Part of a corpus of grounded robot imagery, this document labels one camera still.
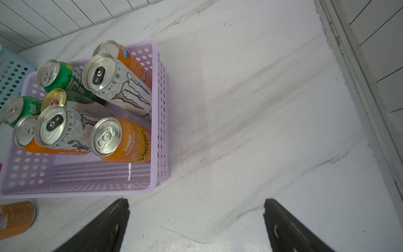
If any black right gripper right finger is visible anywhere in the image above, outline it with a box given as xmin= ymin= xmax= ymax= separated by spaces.
xmin=263 ymin=198 xmax=334 ymax=252

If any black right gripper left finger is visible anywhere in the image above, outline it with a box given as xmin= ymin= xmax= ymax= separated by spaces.
xmin=56 ymin=198 xmax=130 ymax=252

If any orange Schweppes can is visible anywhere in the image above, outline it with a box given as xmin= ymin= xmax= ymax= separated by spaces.
xmin=90 ymin=117 xmax=151 ymax=164

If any white Monster can front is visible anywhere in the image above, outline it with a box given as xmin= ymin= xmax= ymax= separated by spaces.
xmin=34 ymin=105 xmax=101 ymax=153

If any white monster can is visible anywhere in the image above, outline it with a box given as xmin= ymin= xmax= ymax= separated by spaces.
xmin=34 ymin=105 xmax=101 ymax=153
xmin=82 ymin=53 xmax=152 ymax=121

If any orange Fanta can front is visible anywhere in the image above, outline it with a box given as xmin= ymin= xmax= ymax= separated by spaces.
xmin=13 ymin=115 xmax=88 ymax=156

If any orange fanta can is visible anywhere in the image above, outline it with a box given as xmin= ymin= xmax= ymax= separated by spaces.
xmin=92 ymin=40 xmax=152 ymax=89
xmin=13 ymin=115 xmax=88 ymax=156

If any green Sprite can small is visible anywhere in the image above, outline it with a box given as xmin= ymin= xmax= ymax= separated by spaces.
xmin=1 ymin=96 xmax=43 ymax=128

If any purple perforated plastic basket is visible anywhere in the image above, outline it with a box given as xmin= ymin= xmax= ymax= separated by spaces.
xmin=1 ymin=40 xmax=170 ymax=198

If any blue perforated plastic basket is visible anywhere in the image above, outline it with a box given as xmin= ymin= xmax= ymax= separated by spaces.
xmin=0 ymin=45 xmax=37 ymax=109

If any gold top green can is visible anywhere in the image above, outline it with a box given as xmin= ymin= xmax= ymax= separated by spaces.
xmin=41 ymin=88 xmax=96 ymax=112

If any green can rear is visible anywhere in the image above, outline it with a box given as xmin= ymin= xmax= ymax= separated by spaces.
xmin=36 ymin=59 xmax=106 ymax=105

